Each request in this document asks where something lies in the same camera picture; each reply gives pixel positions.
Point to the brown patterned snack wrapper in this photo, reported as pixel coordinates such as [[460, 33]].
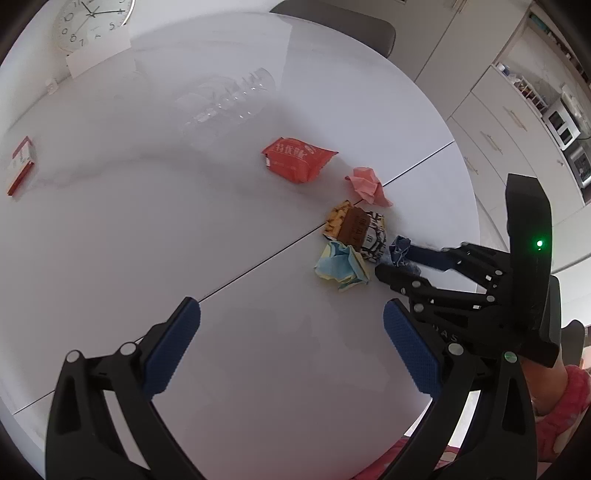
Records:
[[358, 228]]

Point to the person's pink clothing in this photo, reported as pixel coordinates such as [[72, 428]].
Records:
[[397, 454]]

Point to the pink crumpled paper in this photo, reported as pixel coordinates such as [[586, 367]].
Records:
[[367, 184]]

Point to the clear plastic bottle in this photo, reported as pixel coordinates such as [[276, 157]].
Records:
[[221, 104]]

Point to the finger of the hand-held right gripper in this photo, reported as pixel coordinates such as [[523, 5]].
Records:
[[429, 259], [397, 277]]

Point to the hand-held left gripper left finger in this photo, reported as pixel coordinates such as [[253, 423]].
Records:
[[171, 353]]

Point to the white round wall clock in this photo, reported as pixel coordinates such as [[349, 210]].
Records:
[[92, 27]]

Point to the white microwave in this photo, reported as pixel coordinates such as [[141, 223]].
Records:
[[561, 122]]

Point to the red snack packet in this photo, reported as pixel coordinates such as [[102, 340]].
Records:
[[295, 159]]

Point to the blue wrapper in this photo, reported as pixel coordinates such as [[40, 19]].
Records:
[[399, 247]]

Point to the beige drawer cabinet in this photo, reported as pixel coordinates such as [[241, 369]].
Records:
[[508, 152]]

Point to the white dish rack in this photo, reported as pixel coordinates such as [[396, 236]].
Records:
[[526, 85]]

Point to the tall beige cabinet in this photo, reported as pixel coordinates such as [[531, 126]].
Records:
[[443, 32]]

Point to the yellow and blue crumpled paper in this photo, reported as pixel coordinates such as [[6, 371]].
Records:
[[341, 267]]

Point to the grey chair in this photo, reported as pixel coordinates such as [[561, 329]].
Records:
[[351, 27], [570, 323]]

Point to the person's right hand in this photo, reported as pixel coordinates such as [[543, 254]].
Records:
[[547, 387]]

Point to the person's right forearm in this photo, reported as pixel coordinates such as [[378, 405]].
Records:
[[570, 415]]

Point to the red and white small box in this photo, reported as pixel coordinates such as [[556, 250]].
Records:
[[21, 161]]

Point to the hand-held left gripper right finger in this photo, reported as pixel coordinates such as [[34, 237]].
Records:
[[413, 357]]

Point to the white wall socket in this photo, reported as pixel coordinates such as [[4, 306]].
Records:
[[52, 85]]

